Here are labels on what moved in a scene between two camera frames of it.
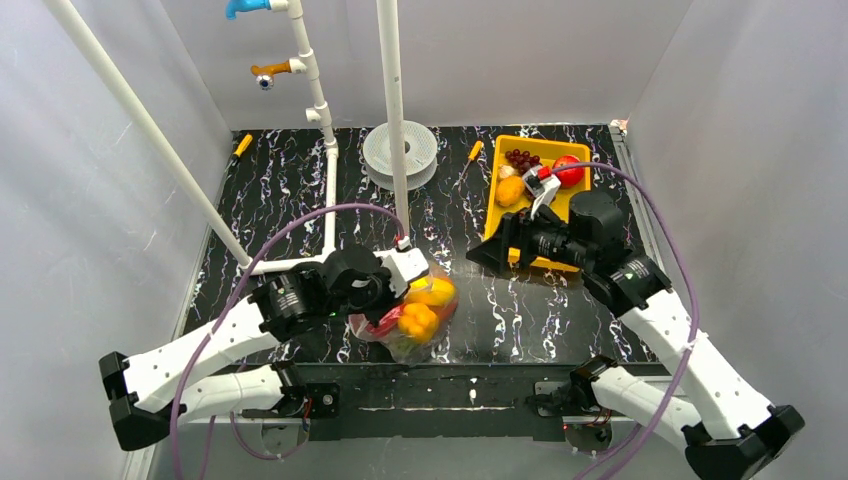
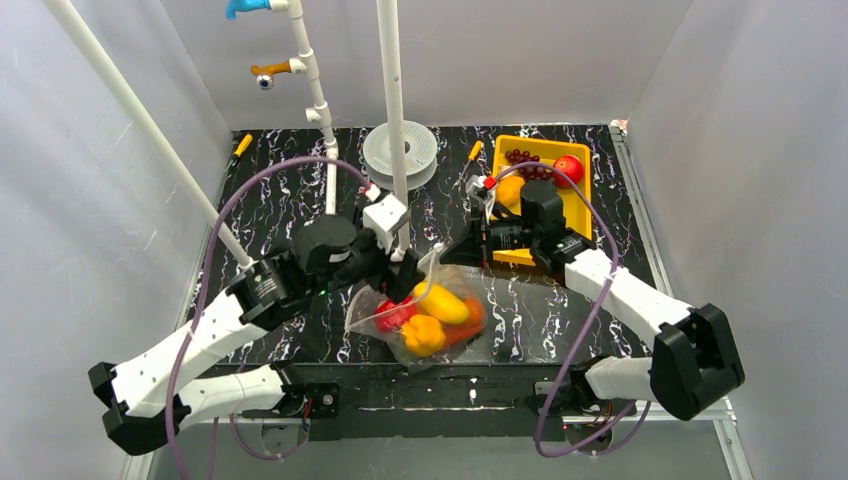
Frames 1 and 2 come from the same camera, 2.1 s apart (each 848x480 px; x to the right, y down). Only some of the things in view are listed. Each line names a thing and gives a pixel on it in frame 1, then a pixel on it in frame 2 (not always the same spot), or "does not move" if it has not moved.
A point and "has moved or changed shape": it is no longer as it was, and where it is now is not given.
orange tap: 265,73 does not move
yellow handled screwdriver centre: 474,153 does not move
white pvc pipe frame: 305,63 does not move
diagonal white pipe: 146,123 does not move
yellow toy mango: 431,291 has moved or changed shape
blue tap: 234,6 does not move
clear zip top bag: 412,330 has moved or changed shape
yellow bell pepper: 417,322 has moved or changed shape
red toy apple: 570,177 does not move
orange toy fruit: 509,190 does not move
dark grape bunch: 521,161 does not move
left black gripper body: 382,299 to 395,270
